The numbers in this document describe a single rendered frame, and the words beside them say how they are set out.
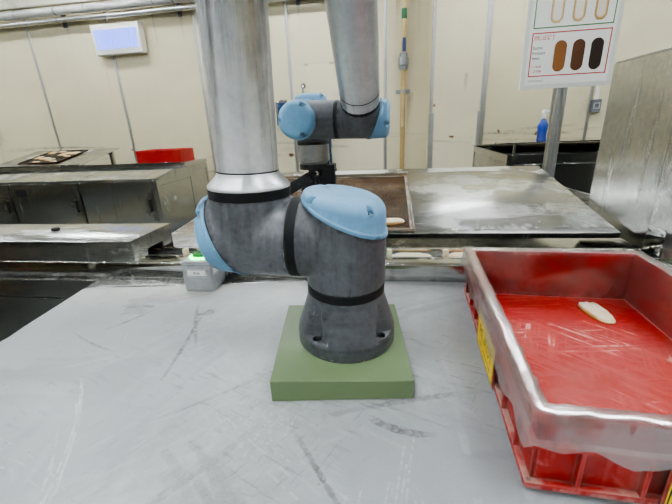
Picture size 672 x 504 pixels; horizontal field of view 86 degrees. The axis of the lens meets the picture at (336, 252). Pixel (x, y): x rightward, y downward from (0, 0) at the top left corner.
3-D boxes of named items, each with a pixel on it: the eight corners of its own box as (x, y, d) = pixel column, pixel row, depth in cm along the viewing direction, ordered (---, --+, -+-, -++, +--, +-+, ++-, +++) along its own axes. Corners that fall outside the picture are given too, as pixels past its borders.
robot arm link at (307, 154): (294, 146, 83) (301, 144, 91) (295, 166, 85) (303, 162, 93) (326, 144, 82) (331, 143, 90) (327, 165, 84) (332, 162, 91)
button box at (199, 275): (185, 304, 87) (176, 261, 83) (201, 290, 94) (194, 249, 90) (218, 305, 85) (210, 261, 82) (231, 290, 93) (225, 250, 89)
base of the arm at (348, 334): (403, 360, 52) (407, 300, 48) (298, 366, 51) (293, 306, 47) (384, 304, 66) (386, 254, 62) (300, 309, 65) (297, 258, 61)
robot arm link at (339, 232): (384, 301, 48) (387, 202, 43) (286, 294, 50) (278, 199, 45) (387, 262, 59) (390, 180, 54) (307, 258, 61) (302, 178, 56)
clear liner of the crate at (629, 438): (514, 496, 35) (527, 417, 32) (457, 286, 80) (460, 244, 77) (971, 563, 29) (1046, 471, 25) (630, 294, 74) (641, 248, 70)
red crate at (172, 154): (136, 163, 398) (134, 151, 394) (154, 160, 432) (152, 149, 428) (181, 161, 394) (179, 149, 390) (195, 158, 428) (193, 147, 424)
